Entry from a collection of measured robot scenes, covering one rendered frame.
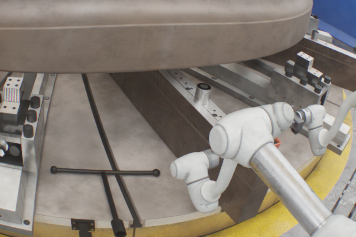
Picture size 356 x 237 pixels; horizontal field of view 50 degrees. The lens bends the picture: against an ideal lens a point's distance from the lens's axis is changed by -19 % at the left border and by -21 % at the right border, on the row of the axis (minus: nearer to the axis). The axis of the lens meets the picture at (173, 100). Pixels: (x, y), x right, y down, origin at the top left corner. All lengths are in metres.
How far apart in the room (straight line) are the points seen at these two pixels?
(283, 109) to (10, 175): 1.39
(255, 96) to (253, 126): 2.08
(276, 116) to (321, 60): 2.85
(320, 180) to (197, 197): 1.70
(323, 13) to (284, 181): 6.30
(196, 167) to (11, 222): 0.98
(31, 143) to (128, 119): 1.08
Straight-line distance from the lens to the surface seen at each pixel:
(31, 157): 2.17
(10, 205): 2.05
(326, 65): 4.31
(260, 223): 2.86
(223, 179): 1.80
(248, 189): 2.19
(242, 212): 2.29
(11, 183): 2.17
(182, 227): 2.48
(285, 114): 1.47
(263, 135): 1.37
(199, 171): 1.94
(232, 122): 1.36
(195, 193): 1.93
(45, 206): 2.26
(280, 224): 2.90
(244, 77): 3.48
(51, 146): 2.67
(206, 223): 2.57
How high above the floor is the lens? 1.92
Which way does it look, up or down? 29 degrees down
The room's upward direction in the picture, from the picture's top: 10 degrees clockwise
